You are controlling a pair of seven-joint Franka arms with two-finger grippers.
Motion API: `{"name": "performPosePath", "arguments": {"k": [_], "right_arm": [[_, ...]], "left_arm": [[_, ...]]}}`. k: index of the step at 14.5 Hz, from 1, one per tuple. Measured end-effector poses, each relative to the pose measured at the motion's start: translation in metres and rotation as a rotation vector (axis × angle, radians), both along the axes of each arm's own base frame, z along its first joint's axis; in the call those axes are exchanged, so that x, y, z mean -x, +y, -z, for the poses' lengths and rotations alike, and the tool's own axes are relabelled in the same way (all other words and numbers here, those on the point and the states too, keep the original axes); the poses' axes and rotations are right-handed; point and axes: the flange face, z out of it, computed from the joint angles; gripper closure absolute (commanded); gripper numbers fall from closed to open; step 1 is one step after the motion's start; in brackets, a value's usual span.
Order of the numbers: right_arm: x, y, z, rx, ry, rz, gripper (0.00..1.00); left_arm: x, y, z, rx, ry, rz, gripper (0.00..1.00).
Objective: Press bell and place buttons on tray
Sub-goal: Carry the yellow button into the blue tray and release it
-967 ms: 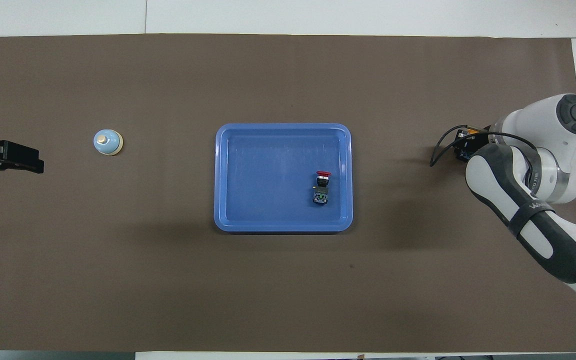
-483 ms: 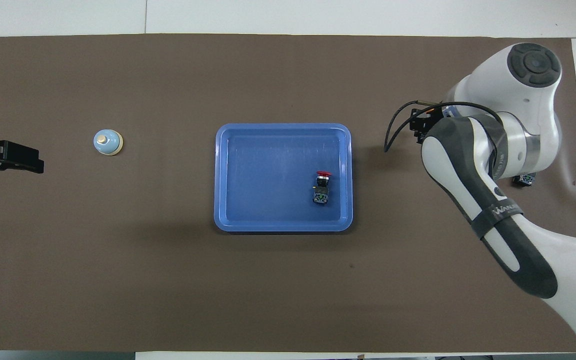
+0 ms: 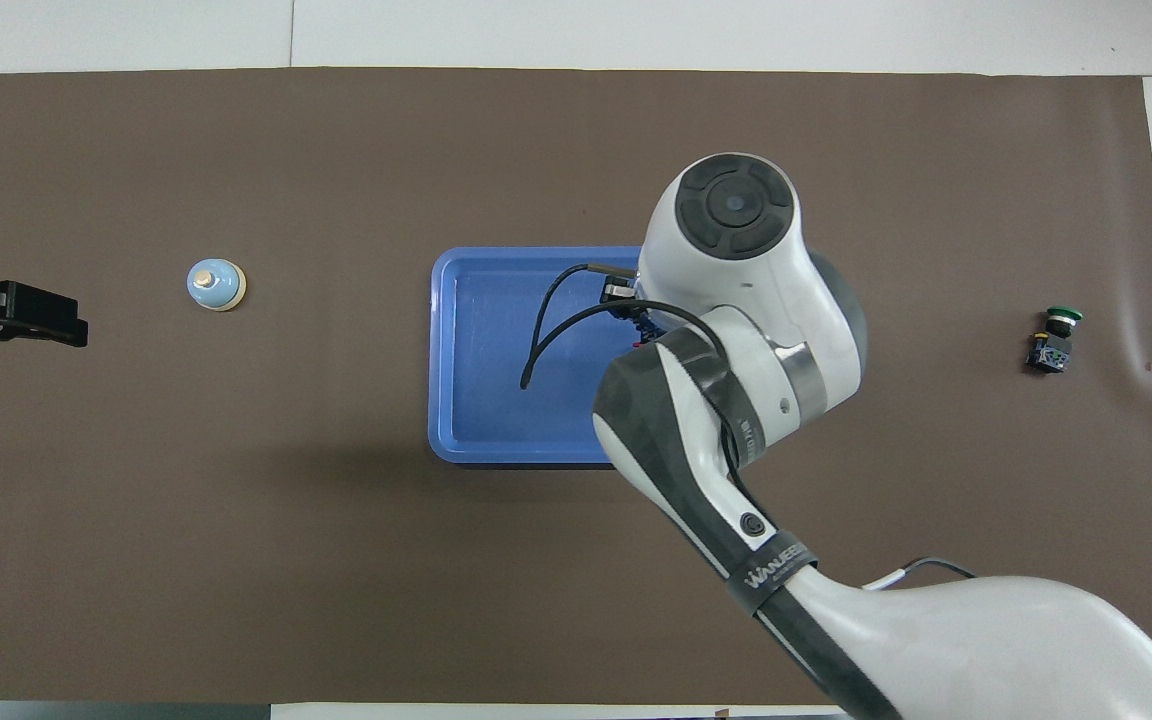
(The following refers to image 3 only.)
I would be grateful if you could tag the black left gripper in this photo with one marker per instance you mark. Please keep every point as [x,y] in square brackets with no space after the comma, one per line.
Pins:
[36,308]

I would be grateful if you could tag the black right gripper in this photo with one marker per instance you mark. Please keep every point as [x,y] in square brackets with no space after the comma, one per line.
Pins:
[620,290]

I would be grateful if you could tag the green push button switch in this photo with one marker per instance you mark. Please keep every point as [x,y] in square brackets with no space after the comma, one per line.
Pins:
[1048,354]

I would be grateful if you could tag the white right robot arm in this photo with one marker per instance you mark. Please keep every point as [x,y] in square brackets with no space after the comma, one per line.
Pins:
[936,640]

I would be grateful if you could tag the blue plastic tray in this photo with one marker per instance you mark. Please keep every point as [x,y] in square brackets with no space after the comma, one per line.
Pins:
[486,400]

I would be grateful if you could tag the light blue call bell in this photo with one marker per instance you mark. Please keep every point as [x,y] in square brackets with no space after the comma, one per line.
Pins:
[214,285]

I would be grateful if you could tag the brown table mat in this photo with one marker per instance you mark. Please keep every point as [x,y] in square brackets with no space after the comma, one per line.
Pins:
[236,560]

